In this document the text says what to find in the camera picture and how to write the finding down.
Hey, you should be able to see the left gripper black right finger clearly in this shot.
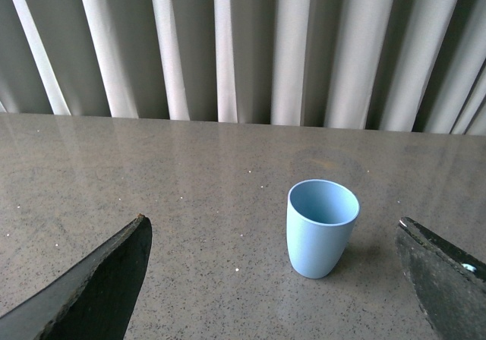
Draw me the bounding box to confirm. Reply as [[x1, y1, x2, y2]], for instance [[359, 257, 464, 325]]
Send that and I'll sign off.
[[395, 217, 485, 339]]

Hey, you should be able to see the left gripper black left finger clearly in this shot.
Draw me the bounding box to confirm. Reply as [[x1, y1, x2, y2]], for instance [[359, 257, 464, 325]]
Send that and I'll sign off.
[[1, 215, 153, 339]]

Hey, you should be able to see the light blue plastic cup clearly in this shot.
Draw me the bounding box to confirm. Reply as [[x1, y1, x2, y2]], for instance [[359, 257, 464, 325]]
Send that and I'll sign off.
[[286, 179, 360, 279]]

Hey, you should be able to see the white pleated curtain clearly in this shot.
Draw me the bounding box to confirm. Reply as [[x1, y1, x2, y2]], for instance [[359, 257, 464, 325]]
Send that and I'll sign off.
[[1, 0, 485, 135]]

